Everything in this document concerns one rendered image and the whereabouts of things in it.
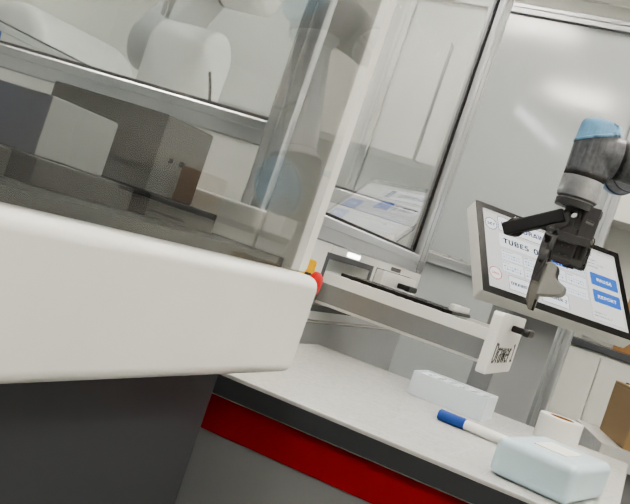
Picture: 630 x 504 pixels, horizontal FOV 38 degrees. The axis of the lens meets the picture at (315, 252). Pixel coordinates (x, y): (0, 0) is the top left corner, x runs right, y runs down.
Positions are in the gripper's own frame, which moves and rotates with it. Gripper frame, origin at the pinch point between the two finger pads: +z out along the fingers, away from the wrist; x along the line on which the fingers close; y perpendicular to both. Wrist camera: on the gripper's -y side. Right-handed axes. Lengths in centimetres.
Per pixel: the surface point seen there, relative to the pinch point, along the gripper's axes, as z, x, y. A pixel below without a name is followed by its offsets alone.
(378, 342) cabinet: 20, 37, -35
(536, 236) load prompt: -20, 95, -17
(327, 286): 9.3, -12.7, -33.6
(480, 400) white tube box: 17.0, -29.3, 1.8
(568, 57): -92, 168, -37
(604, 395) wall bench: 28, 291, 9
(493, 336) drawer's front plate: 7.7, -14.5, -1.8
